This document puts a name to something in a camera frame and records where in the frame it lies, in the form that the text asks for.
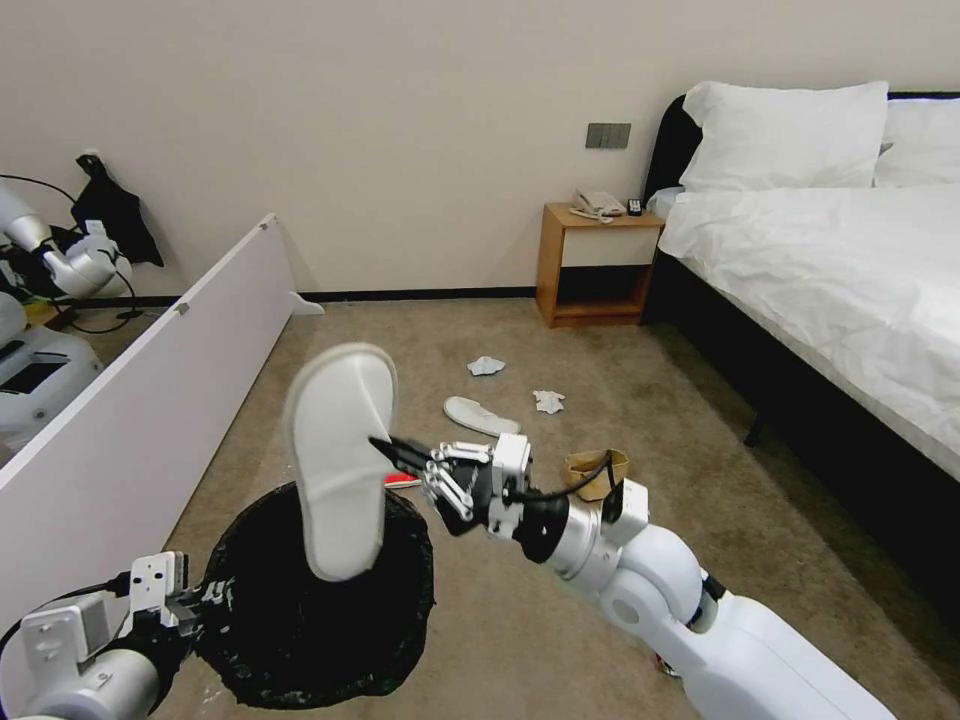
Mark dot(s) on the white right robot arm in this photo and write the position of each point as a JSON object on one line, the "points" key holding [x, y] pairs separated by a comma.
{"points": [[675, 592]]}

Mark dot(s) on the large white pillow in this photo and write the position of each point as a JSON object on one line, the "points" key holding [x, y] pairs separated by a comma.
{"points": [[787, 135]]}

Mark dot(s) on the pale plastic bag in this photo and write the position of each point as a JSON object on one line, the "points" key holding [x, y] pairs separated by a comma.
{"points": [[664, 201]]}

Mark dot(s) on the white duvet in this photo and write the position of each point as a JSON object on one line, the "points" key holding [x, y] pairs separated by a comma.
{"points": [[840, 262]]}

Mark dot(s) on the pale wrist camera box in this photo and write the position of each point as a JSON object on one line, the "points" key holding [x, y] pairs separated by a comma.
{"points": [[511, 461], [159, 581]]}

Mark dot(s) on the black bed frame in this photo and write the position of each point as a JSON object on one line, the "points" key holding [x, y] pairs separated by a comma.
{"points": [[825, 420]]}

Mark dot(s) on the white partition board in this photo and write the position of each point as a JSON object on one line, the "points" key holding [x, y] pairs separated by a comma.
{"points": [[150, 390]]}

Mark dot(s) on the crumpled white tissue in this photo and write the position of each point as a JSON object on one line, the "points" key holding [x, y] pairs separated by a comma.
{"points": [[549, 402], [486, 366]]}

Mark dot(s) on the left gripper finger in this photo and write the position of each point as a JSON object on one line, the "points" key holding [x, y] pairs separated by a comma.
{"points": [[216, 589], [211, 604]]}

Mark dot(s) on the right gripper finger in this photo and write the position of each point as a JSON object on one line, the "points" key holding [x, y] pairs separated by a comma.
{"points": [[446, 487], [420, 452]]}

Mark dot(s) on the black cloth on wall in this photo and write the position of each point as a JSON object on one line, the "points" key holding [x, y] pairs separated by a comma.
{"points": [[112, 214]]}

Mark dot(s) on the brown paper cup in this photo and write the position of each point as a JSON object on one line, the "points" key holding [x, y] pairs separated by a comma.
{"points": [[589, 469]]}

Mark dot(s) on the wooden nightstand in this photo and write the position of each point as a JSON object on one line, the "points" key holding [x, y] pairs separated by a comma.
{"points": [[600, 262]]}

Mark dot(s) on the black trash bin with bag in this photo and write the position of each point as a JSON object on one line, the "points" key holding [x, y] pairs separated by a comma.
{"points": [[300, 637]]}

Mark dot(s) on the small red wrapper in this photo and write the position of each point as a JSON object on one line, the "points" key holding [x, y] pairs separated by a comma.
{"points": [[401, 481]]}

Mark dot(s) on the white desk telephone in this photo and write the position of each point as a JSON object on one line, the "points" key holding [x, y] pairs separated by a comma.
{"points": [[596, 202]]}

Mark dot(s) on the black remote control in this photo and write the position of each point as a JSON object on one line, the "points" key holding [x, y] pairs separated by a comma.
{"points": [[635, 206]]}

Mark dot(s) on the white slipper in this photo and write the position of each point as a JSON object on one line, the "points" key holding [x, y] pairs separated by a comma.
{"points": [[480, 416], [337, 457]]}

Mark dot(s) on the grey wall switch panel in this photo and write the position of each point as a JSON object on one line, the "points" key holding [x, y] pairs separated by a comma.
{"points": [[608, 135]]}

